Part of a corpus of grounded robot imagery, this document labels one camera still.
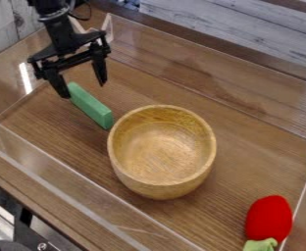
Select green rectangular block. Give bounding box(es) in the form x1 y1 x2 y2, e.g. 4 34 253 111
68 82 113 129

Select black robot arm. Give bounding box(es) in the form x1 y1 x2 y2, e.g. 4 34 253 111
28 0 111 99

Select clear acrylic corner bracket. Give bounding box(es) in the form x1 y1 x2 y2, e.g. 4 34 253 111
69 16 113 43

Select black metal table leg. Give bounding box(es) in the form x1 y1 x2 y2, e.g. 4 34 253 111
13 208 61 251

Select red plush strawberry toy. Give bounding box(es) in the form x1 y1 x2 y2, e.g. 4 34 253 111
242 195 293 251

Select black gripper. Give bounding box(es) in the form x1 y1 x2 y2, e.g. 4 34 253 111
28 15 111 99

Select clear acrylic tray walls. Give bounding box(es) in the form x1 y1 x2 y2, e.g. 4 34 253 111
0 15 306 251

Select brown wooden bowl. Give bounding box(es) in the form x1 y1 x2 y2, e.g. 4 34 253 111
107 105 217 200

